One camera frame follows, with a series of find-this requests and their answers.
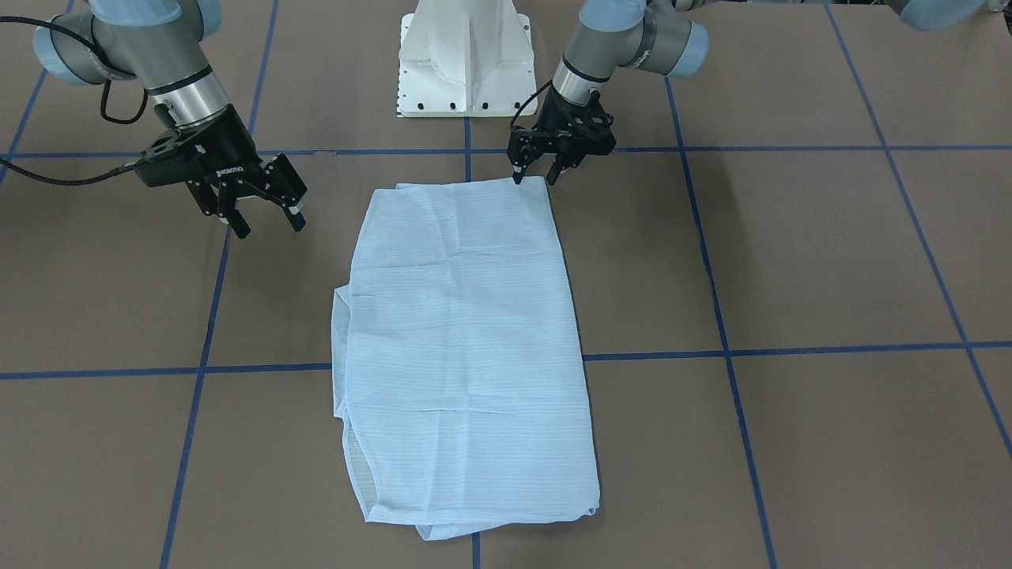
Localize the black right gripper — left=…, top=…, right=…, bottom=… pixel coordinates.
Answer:
left=136, top=107, right=307, bottom=240

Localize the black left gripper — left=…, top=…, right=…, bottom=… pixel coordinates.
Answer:
left=507, top=85, right=617, bottom=187

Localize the light blue button shirt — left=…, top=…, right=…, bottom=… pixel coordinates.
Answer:
left=331, top=176, right=600, bottom=541

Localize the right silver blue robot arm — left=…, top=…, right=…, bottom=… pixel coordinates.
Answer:
left=33, top=1, right=307, bottom=239

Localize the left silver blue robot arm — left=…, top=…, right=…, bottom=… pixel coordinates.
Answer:
left=506, top=1, right=711, bottom=184

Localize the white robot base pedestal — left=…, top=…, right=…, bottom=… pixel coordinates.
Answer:
left=395, top=1, right=538, bottom=118

